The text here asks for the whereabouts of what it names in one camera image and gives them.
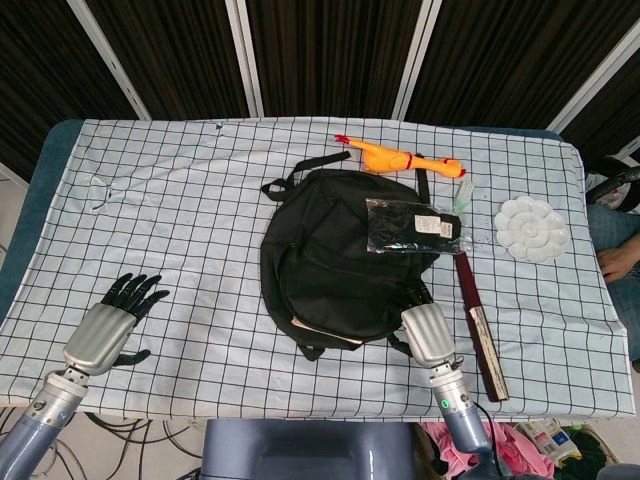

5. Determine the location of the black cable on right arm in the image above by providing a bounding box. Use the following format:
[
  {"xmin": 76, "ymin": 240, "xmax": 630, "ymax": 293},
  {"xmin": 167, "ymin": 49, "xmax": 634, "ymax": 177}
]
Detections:
[{"xmin": 471, "ymin": 398, "xmax": 504, "ymax": 480}]

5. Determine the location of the bystander bare hand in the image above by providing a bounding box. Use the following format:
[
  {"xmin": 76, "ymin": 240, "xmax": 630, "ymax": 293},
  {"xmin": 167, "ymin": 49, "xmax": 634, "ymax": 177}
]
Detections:
[{"xmin": 597, "ymin": 238, "xmax": 640, "ymax": 284}]

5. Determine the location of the black item in plastic bag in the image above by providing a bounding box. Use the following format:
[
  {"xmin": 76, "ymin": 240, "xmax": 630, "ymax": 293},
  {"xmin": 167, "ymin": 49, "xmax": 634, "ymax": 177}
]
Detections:
[{"xmin": 364, "ymin": 196, "xmax": 474, "ymax": 256}]

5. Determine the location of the dark slatted partition panel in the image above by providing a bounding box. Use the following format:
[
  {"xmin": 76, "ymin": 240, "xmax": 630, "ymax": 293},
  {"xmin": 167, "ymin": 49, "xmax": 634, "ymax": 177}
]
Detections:
[
  {"xmin": 405, "ymin": 0, "xmax": 640, "ymax": 132},
  {"xmin": 559, "ymin": 62, "xmax": 640, "ymax": 162},
  {"xmin": 84, "ymin": 0, "xmax": 251, "ymax": 120},
  {"xmin": 245, "ymin": 0, "xmax": 424, "ymax": 119},
  {"xmin": 0, "ymin": 0, "xmax": 139, "ymax": 184}
]

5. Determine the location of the white black-checked tablecloth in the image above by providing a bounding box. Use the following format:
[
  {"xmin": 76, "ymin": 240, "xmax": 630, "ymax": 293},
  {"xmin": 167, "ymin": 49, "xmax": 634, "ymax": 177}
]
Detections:
[{"xmin": 0, "ymin": 116, "xmax": 632, "ymax": 422}]

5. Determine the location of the white partition post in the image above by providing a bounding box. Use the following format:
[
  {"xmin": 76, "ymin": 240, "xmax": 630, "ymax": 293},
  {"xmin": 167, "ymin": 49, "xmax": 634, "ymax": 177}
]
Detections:
[
  {"xmin": 546, "ymin": 19, "xmax": 640, "ymax": 134},
  {"xmin": 393, "ymin": 0, "xmax": 442, "ymax": 120},
  {"xmin": 223, "ymin": 0, "xmax": 265, "ymax": 119},
  {"xmin": 73, "ymin": 0, "xmax": 152, "ymax": 120}
]

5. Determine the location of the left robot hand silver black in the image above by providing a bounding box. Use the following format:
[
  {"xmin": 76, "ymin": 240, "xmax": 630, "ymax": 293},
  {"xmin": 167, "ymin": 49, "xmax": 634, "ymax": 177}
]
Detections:
[{"xmin": 62, "ymin": 272, "xmax": 171, "ymax": 377}]

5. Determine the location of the black curved tube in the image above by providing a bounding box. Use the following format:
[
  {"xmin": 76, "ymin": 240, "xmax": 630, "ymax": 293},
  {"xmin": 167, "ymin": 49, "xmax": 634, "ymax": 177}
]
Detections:
[{"xmin": 587, "ymin": 155, "xmax": 640, "ymax": 202}]

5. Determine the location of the black backpack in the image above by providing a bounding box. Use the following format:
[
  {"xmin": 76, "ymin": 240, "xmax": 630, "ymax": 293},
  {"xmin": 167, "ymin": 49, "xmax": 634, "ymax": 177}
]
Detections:
[{"xmin": 259, "ymin": 152, "xmax": 442, "ymax": 362}]

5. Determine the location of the small printed cardboard box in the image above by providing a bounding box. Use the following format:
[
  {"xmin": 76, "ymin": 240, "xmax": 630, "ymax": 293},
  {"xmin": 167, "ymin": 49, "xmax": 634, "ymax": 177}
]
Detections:
[{"xmin": 514, "ymin": 418, "xmax": 584, "ymax": 464}]

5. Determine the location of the white crumpled plastic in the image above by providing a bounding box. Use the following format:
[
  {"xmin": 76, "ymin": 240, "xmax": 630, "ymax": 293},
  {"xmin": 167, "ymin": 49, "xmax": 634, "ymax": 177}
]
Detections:
[{"xmin": 494, "ymin": 195, "xmax": 571, "ymax": 263}]

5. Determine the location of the bystander leg in jeans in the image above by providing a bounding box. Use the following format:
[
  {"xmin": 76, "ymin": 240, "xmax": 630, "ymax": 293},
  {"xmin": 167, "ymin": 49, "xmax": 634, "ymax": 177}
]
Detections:
[{"xmin": 586, "ymin": 203, "xmax": 640, "ymax": 362}]

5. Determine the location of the blue-grey robot torso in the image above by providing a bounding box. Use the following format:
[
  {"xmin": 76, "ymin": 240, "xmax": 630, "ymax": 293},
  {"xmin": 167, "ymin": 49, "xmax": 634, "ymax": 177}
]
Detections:
[{"xmin": 199, "ymin": 418, "xmax": 417, "ymax": 480}]

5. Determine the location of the maroon folded fan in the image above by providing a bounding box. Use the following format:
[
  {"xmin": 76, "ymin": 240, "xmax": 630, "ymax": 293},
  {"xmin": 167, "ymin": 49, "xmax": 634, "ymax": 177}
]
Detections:
[{"xmin": 451, "ymin": 251, "xmax": 511, "ymax": 403}]

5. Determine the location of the small clear green tube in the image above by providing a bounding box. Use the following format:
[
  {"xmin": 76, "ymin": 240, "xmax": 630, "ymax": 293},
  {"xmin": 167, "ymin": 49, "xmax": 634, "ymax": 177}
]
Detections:
[{"xmin": 451, "ymin": 180, "xmax": 474, "ymax": 212}]

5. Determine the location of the yellow rubber chicken toy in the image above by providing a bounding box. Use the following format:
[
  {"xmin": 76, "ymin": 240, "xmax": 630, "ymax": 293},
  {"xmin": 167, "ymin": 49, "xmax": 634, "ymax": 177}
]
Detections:
[{"xmin": 334, "ymin": 133, "xmax": 471, "ymax": 180}]

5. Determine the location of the black floor cable bundle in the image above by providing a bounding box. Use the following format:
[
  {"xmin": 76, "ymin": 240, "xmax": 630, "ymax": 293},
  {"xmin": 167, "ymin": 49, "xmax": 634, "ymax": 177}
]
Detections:
[{"xmin": 47, "ymin": 417, "xmax": 204, "ymax": 480}]

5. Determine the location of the pink cloth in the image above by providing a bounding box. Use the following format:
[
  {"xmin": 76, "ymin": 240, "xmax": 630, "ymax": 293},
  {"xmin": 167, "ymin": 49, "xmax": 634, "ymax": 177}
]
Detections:
[{"xmin": 418, "ymin": 421, "xmax": 557, "ymax": 480}]

